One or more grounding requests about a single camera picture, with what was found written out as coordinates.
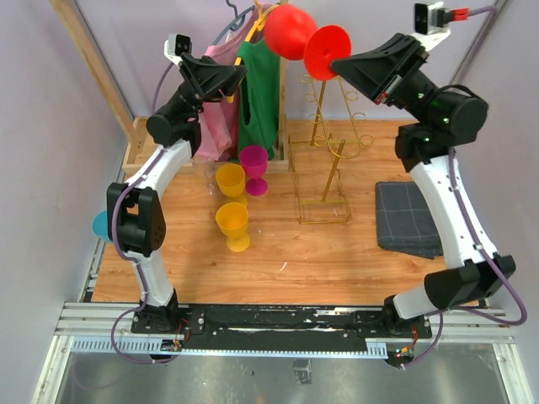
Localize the yellow clothes hanger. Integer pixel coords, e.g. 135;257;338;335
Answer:
227;2;281;104

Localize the grey checked cloth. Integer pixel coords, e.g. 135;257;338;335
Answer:
375;182;443;259

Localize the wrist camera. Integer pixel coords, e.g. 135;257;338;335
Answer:
163;34;192;66
413;1;451;50

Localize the grey clothes hanger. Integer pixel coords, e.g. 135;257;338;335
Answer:
211;1;258;46

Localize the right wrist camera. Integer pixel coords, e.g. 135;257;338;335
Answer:
413;1;451;50

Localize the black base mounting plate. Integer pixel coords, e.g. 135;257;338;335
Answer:
131;304;432;354

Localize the front yellow wine glass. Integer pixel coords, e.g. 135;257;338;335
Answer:
216;202;250;253

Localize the gold wire wine glass rack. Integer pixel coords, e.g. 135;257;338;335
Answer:
289;74;374;225

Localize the magenta plastic wine glass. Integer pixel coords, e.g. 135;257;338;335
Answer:
239;145;269;196

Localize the yellow wine glass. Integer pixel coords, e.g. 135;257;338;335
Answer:
216;163;248;207
216;202;250;253

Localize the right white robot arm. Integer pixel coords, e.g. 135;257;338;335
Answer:
329;34;516;337

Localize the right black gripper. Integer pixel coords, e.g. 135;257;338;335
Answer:
328;32;441;126

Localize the wooden clothes rack frame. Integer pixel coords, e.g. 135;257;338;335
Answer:
51;1;290;177

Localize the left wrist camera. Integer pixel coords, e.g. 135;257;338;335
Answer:
163;34;192;66

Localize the red plastic wine glass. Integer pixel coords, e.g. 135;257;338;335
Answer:
264;4;352;81

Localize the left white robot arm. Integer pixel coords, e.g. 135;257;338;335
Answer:
106;53;247;333

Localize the green vest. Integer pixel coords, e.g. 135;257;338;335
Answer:
237;40;280;160

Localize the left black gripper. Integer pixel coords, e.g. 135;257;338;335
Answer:
168;53;248;121

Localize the teal plastic wine glass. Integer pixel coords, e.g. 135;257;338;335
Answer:
92;210;113;243

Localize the clear glass wine glass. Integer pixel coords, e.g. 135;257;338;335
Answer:
193;159;216;195

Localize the pink shirt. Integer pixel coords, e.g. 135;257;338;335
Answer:
195;11;258;161

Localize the rear yellow wine glass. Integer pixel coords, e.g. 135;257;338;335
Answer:
216;163;248;207

